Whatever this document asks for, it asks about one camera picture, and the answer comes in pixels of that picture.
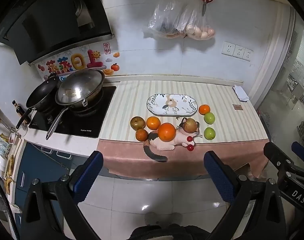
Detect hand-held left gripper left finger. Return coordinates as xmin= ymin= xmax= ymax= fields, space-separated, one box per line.
xmin=19 ymin=150 xmax=104 ymax=240

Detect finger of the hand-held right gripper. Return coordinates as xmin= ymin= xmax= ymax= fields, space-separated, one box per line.
xmin=263 ymin=142 xmax=295 ymax=180
xmin=291 ymin=141 xmax=304 ymax=167

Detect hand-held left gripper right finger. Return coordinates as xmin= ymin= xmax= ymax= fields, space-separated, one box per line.
xmin=203 ymin=151 xmax=288 ymax=240

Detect pale brown apple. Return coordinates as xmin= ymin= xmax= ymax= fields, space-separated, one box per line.
xmin=183 ymin=118 xmax=198 ymax=133

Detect small dark red apple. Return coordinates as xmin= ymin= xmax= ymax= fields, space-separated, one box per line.
xmin=135 ymin=128 xmax=149 ymax=142

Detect large orange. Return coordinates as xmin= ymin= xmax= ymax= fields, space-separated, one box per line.
xmin=158 ymin=122 xmax=177 ymax=142

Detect red-green apple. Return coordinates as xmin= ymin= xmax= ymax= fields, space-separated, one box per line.
xmin=130 ymin=116 xmax=145 ymax=131

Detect oval leaf-patterned plate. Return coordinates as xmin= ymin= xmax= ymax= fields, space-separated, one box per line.
xmin=146 ymin=94 xmax=198 ymax=116

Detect blue kitchen cabinet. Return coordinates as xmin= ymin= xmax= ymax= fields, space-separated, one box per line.
xmin=14 ymin=141 xmax=110 ymax=230

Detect person's grey slipper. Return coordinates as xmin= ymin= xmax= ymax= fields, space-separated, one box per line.
xmin=167 ymin=212 xmax=184 ymax=227

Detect glass sliding door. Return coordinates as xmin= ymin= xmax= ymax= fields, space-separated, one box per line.
xmin=250 ymin=5 xmax=304 ymax=140

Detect white cloth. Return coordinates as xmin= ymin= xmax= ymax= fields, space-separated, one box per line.
xmin=233 ymin=85 xmax=250 ymax=102

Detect steel wok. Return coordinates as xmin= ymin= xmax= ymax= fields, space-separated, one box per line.
xmin=45 ymin=80 xmax=104 ymax=140

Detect person's dark pants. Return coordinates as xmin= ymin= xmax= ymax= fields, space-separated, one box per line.
xmin=128 ymin=224 xmax=200 ymax=240

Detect yellow bananas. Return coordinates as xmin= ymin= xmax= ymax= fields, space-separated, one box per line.
xmin=4 ymin=152 xmax=16 ymax=202

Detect striped cat-print mat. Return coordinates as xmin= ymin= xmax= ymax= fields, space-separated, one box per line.
xmin=97 ymin=80 xmax=270 ymax=178

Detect glass wok lid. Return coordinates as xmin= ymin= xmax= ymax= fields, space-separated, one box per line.
xmin=55 ymin=69 xmax=105 ymax=105

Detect black frying pan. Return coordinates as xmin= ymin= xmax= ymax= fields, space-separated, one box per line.
xmin=15 ymin=76 xmax=61 ymax=130

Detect dark sauce bottle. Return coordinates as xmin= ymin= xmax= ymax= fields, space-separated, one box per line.
xmin=12 ymin=100 xmax=27 ymax=130

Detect plastic bag of eggs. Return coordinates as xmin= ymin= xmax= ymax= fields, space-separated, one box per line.
xmin=178 ymin=4 xmax=215 ymax=41

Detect black range hood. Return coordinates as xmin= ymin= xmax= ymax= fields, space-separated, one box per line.
xmin=0 ymin=0 xmax=114 ymax=64

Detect clear plastic bag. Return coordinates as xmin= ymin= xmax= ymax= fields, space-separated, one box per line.
xmin=142 ymin=0 xmax=190 ymax=39

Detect white wall socket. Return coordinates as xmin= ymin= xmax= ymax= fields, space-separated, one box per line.
xmin=222 ymin=41 xmax=236 ymax=55
xmin=233 ymin=44 xmax=246 ymax=58
xmin=243 ymin=47 xmax=254 ymax=62

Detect colourful wall stickers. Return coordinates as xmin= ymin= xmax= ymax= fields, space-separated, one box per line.
xmin=37 ymin=42 xmax=121 ymax=77

